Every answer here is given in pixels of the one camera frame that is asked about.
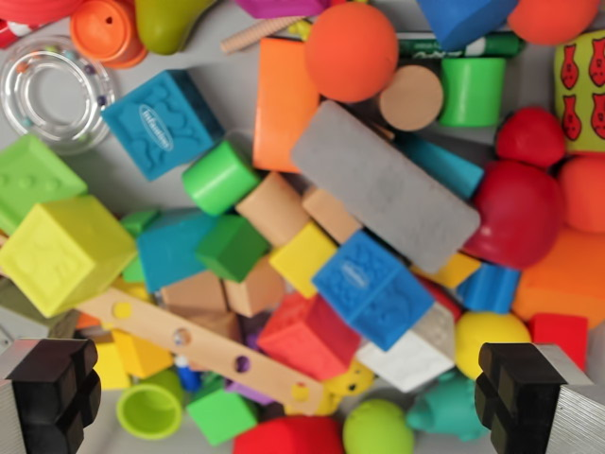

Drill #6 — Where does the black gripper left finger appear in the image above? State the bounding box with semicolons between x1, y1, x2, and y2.
0;337;103;454

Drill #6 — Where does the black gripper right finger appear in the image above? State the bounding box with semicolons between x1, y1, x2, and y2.
474;341;605;454

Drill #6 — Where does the yellow ball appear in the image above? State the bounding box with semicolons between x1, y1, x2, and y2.
454;310;533;381

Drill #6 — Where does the teal rubber animal toy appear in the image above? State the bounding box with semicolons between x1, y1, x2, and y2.
406;373;491;444

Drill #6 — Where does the small red block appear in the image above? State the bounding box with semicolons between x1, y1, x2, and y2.
527;312;590;358

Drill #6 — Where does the lime green plastic cup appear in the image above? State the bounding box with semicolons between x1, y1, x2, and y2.
114;368;186;444

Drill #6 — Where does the yellow wooden block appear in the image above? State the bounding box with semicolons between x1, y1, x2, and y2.
409;252;482;290
93;327;176;392

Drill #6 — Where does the blue wooden block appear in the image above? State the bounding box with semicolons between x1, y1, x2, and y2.
455;261;522;315

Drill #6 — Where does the white embossed soft cube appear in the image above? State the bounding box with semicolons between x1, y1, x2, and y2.
355;302;458;394

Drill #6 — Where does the red wooden block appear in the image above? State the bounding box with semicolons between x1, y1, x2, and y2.
419;277;465;323

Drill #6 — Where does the orange foam block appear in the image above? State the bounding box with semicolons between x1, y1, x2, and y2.
511;226;605;331

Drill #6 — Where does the small blue marker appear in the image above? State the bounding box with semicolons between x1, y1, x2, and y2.
174;353;202;393

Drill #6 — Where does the yellow-green embossed soft cube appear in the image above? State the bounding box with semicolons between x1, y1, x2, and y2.
0;194;139;320

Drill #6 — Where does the lime green ball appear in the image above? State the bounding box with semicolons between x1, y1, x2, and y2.
341;398;416;454

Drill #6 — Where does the wooden plank with holes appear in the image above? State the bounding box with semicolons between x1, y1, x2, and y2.
74;288;325;418

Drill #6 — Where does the yellow rubber animal toy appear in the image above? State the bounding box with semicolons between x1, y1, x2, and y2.
318;360;375;415

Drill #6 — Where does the plain wooden block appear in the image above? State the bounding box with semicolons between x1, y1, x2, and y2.
160;271;229;314
223;256;286;319
301;187;364;245

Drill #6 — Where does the blue embossed soft cube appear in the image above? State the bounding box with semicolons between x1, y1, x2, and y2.
311;229;436;353

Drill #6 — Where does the large red round toy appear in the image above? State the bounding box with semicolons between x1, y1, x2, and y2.
461;159;564;271

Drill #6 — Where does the teal wooden block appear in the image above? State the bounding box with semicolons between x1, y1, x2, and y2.
395;133;485;201
136;209;224;295

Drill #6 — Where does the green wooden block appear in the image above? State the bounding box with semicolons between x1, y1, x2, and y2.
119;209;161;285

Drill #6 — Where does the orange ball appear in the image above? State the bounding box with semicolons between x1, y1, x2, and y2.
303;2;400;104
507;0;599;46
556;153;605;236

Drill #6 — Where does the green embossed soft cube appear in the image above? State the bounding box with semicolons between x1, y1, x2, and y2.
0;132;89;236

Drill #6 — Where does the red embossed soft cube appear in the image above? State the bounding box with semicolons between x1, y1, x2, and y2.
256;292;363;382

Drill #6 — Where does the dark green wooden cube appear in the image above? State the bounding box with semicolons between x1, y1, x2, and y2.
194;214;272;285

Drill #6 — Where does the red rounded toy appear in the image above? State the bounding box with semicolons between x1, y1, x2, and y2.
232;415;346;454

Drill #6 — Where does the gray foam block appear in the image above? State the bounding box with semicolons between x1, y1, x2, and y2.
289;99;482;275

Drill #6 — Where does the yellow wooden cube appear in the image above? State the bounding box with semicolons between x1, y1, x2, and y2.
268;220;339;300

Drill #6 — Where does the small red round toy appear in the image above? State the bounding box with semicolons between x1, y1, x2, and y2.
494;107;567;169

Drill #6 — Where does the green plastic cylinder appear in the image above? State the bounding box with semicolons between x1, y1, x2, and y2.
438;57;508;128
181;138;262;217

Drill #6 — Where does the wooden cylinder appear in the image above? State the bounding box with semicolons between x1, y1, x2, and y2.
377;64;445;132
234;171;312;248

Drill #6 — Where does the teal embossed soft cube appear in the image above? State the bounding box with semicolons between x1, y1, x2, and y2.
100;69;226;183

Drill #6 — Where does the lime cube with red fish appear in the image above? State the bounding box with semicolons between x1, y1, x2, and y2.
553;29;605;155

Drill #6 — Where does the green marker pen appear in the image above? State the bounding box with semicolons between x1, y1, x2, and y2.
396;32;527;61

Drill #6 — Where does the orange rectangular block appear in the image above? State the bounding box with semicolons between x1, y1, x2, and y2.
251;36;323;174

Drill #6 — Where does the orange plastic cup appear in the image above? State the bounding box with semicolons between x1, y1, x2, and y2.
69;0;148;70

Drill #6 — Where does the blue foam block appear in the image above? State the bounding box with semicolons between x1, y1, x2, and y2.
415;0;519;53

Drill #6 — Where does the olive green toy pear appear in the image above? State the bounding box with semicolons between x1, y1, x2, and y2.
133;0;219;56

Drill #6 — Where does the beige ribbed stick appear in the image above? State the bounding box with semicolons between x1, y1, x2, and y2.
219;15;309;55

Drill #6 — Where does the clear plastic ring rattle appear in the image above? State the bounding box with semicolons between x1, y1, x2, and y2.
0;34;120;156

